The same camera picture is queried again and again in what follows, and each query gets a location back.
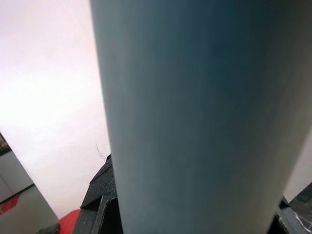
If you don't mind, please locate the white plastic table leg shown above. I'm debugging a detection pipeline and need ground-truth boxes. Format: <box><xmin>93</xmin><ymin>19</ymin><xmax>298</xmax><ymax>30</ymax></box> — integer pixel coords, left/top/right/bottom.
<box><xmin>89</xmin><ymin>0</ymin><xmax>312</xmax><ymax>234</ymax></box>

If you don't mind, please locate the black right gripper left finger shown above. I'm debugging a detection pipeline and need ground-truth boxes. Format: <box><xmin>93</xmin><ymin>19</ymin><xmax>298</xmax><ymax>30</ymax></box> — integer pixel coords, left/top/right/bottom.
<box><xmin>79</xmin><ymin>153</ymin><xmax>124</xmax><ymax>234</ymax></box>

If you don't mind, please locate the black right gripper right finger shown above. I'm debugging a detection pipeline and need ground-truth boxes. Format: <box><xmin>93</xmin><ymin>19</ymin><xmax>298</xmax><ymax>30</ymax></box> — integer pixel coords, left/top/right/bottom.
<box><xmin>274</xmin><ymin>195</ymin><xmax>309</xmax><ymax>234</ymax></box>

